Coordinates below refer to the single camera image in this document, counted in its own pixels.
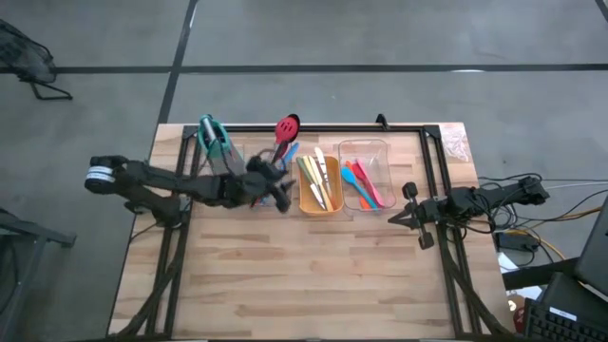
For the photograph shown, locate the black keyboard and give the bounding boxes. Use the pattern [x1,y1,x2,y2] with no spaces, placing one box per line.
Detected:
[522,297,608,342]

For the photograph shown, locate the orange handled knife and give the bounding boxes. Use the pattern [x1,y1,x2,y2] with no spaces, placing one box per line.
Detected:
[322,180,341,213]

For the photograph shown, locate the red silicone spatula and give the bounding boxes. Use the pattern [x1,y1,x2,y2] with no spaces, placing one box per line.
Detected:
[351,161,376,205]

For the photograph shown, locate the grey metal stand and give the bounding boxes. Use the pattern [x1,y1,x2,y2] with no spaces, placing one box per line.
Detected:
[0,208,78,333]

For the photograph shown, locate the orange silicone spatula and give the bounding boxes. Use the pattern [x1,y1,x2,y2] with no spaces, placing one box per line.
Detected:
[345,160,371,211]

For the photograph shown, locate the black mesh chair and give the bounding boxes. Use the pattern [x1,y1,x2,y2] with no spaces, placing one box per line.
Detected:
[0,18,75,102]

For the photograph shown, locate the black power brick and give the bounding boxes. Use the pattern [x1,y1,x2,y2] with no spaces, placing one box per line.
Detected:
[495,231,542,254]

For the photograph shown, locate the clear plastic bag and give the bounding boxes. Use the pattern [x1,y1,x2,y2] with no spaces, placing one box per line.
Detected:
[439,123,472,163]

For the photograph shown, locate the red slotted spoon steel handle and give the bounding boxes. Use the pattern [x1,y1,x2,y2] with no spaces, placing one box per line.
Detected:
[269,114,302,165]

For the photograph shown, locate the blue plastic utensil handle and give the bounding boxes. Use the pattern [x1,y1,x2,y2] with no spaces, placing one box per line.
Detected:
[283,141,301,172]

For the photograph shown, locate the cream and green utensils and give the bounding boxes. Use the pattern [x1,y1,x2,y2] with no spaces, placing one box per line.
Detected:
[303,154,333,213]

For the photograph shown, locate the yellow plastic bin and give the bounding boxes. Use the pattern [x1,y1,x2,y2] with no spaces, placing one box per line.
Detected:
[296,155,345,219]

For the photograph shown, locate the black aluminium rig frame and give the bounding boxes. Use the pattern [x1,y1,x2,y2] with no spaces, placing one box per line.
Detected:
[107,123,520,342]

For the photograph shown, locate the green handled knife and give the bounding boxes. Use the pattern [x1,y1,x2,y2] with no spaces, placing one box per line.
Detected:
[295,155,327,210]

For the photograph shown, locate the red silicone spoon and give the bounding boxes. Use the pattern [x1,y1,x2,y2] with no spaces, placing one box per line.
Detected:
[270,140,289,165]

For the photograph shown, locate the cream handled knife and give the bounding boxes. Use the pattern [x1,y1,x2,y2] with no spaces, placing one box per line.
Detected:
[313,145,333,191]

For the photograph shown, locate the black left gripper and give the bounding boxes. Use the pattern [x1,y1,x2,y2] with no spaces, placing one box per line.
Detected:
[245,154,296,214]

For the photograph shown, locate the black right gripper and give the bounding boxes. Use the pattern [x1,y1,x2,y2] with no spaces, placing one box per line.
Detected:
[388,181,450,251]

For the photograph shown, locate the steel box grater teal handle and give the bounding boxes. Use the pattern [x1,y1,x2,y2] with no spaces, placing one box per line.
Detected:
[197,113,249,178]

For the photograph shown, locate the blue silicone spoon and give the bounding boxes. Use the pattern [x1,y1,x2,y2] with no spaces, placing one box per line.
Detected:
[340,165,380,211]

